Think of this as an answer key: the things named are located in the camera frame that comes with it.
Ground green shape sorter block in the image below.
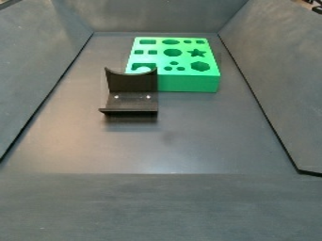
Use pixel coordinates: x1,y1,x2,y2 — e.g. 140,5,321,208
126,37,222,92

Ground black curved holder stand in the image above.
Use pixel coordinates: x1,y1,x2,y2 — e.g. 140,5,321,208
99,68,160,115

